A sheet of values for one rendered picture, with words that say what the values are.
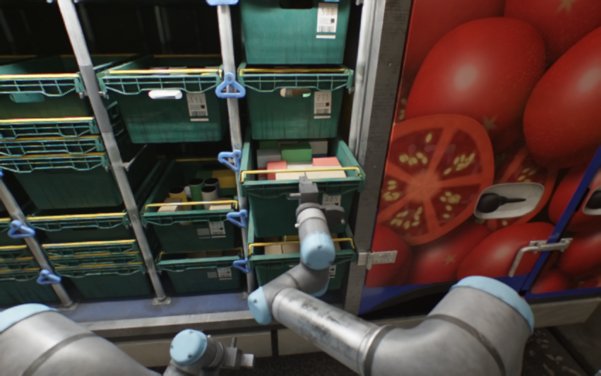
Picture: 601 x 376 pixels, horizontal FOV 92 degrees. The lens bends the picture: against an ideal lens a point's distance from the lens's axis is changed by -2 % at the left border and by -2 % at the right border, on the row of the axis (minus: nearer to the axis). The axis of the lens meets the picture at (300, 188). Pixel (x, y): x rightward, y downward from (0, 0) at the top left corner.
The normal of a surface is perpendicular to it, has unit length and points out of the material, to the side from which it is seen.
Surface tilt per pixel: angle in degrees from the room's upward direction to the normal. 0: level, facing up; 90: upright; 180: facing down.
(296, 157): 90
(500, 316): 19
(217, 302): 0
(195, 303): 0
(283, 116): 96
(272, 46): 94
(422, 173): 90
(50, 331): 25
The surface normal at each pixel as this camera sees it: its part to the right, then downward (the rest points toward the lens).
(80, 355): 0.37, -0.87
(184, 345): -0.15, -0.59
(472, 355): 0.10, -0.59
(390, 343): -0.47, -0.83
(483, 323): 0.11, -0.79
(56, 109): 0.11, 0.57
